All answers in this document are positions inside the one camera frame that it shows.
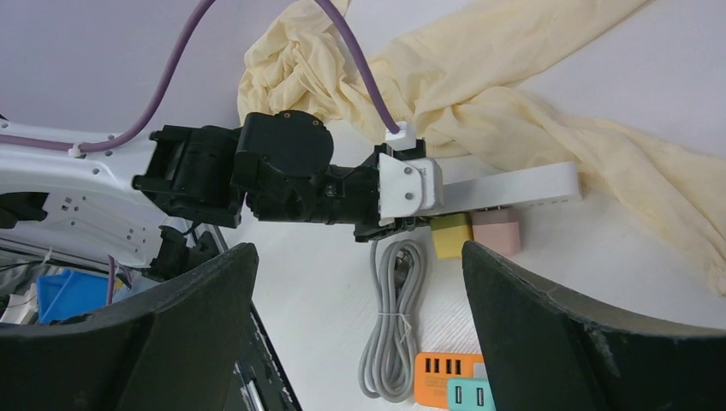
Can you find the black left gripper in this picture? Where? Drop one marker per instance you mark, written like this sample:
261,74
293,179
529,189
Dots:
372,229

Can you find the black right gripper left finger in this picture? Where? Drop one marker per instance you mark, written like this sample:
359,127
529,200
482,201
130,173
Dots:
171,347

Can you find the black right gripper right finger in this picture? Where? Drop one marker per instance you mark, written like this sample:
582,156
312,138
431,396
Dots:
549,347

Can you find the yellow plug adapter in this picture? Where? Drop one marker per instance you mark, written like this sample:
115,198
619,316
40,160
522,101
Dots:
449,234

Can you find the pink plug adapter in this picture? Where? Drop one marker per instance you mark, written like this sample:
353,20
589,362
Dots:
498,230

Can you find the white power strip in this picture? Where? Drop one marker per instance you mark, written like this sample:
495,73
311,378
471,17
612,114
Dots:
538,186

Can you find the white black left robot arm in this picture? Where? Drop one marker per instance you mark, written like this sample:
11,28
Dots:
119,199

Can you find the teal adapter on orange strip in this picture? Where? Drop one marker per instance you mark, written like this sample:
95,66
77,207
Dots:
470,394

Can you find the orange power strip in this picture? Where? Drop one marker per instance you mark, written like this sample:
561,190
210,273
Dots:
432,372

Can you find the blue bin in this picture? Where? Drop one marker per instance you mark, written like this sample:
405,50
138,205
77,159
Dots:
69,294

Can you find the cream yellow cloth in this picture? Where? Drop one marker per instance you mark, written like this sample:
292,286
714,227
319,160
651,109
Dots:
455,81

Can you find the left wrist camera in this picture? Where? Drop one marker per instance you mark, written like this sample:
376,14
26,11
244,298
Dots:
407,187

